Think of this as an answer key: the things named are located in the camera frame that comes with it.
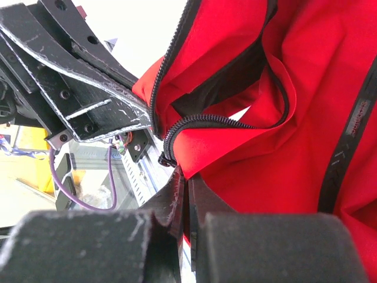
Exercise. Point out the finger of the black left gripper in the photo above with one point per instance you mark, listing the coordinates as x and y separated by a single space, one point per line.
52 88
83 42

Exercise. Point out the aluminium front rail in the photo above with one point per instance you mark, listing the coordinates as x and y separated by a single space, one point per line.
137 175

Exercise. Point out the red zip jacket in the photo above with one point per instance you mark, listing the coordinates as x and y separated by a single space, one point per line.
273 104

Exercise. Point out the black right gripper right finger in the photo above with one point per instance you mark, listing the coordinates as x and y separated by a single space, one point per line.
227 246

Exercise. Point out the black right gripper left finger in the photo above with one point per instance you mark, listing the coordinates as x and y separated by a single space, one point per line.
140 245

